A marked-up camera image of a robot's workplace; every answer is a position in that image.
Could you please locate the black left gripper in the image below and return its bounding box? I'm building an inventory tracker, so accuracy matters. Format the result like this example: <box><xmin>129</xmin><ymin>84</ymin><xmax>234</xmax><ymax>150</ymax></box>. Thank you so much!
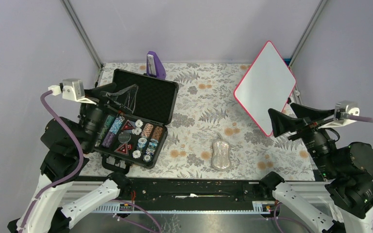
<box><xmin>81</xmin><ymin>81</ymin><xmax>140</xmax><ymax>151</ymax></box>

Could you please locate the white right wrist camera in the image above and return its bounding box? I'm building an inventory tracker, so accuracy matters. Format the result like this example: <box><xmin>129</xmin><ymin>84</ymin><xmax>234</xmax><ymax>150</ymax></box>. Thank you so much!
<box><xmin>319</xmin><ymin>100</ymin><xmax>360</xmax><ymax>129</ymax></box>

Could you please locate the purple metronome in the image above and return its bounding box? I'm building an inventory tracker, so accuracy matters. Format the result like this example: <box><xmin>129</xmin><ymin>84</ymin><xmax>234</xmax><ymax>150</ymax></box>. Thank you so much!
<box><xmin>146</xmin><ymin>51</ymin><xmax>166</xmax><ymax>80</ymax></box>

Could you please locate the pink framed whiteboard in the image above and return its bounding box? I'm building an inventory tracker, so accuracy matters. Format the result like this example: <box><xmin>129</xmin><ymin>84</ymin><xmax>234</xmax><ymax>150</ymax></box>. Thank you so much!
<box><xmin>233</xmin><ymin>41</ymin><xmax>296</xmax><ymax>137</ymax></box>

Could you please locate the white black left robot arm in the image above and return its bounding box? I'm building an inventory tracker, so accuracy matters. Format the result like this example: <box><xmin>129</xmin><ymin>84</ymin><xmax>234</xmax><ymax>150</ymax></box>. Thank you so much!
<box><xmin>7</xmin><ymin>79</ymin><xmax>138</xmax><ymax>233</ymax></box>

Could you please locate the grey round scrubber pad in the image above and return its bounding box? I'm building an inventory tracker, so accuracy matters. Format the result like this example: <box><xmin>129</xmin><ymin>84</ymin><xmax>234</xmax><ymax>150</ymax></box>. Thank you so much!
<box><xmin>211</xmin><ymin>133</ymin><xmax>232</xmax><ymax>171</ymax></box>

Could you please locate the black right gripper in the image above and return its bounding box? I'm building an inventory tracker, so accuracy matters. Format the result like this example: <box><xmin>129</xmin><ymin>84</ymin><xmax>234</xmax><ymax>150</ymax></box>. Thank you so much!
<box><xmin>266</xmin><ymin>101</ymin><xmax>338</xmax><ymax>176</ymax></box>

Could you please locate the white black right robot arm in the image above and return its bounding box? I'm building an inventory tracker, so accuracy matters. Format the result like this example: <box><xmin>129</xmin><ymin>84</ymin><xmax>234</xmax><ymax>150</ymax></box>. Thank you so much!
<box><xmin>259</xmin><ymin>100</ymin><xmax>373</xmax><ymax>233</ymax></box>

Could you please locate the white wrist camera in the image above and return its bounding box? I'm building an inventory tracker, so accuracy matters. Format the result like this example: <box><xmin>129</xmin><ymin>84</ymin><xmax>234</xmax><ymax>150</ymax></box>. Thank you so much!
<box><xmin>319</xmin><ymin>100</ymin><xmax>360</xmax><ymax>129</ymax></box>
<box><xmin>48</xmin><ymin>79</ymin><xmax>96</xmax><ymax>104</ymax></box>

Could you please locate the black poker chip case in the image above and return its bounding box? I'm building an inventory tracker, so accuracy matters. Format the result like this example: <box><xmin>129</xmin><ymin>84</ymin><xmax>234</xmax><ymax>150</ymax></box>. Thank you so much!
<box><xmin>95</xmin><ymin>69</ymin><xmax>179</xmax><ymax>173</ymax></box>

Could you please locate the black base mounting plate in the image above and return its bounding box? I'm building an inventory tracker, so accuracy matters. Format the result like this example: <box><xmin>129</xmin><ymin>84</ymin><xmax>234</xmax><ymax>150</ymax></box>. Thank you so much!
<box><xmin>77</xmin><ymin>176</ymin><xmax>292</xmax><ymax>212</ymax></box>

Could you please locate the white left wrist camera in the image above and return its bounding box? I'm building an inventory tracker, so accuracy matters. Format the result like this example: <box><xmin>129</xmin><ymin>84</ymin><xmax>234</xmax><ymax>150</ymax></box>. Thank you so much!
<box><xmin>48</xmin><ymin>79</ymin><xmax>96</xmax><ymax>104</ymax></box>

